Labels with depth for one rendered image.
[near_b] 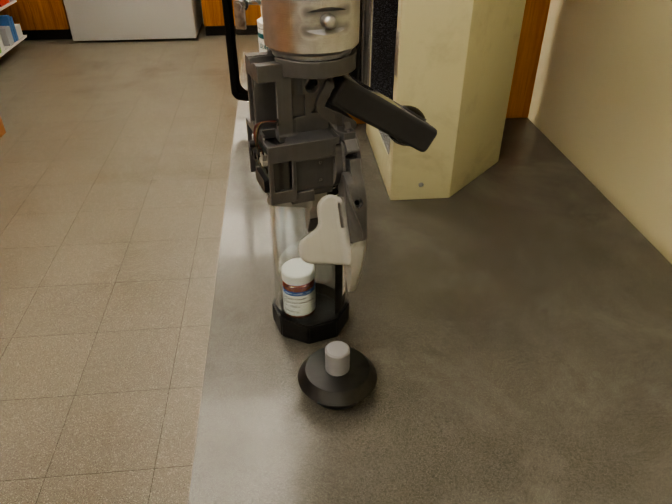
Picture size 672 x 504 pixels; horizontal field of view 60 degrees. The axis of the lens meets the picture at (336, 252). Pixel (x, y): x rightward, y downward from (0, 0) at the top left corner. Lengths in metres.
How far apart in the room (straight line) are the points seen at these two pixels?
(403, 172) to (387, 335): 0.37
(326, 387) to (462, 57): 0.58
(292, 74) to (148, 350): 1.82
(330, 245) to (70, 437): 1.60
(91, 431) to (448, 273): 1.39
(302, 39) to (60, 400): 1.82
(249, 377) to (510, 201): 0.60
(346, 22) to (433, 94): 0.56
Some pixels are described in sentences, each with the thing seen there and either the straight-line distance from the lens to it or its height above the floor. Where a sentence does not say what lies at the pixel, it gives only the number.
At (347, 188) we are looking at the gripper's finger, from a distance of 0.49.
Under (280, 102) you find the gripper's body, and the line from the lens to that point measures 0.47.
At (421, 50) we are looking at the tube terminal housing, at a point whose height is 1.21.
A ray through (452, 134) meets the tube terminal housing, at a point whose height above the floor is 1.06.
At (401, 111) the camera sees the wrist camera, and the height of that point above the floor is 1.28.
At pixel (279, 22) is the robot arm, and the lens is 0.46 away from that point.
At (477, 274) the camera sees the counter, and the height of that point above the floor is 0.94.
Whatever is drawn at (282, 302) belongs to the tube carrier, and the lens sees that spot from 0.74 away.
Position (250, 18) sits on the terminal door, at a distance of 1.34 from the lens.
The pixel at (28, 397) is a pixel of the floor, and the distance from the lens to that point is 2.20.
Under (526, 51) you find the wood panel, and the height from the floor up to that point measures 1.10.
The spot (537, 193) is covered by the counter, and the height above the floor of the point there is 0.94.
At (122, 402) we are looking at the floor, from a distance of 2.06.
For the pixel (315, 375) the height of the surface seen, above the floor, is 0.98.
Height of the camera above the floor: 1.46
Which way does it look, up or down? 34 degrees down
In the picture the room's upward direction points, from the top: straight up
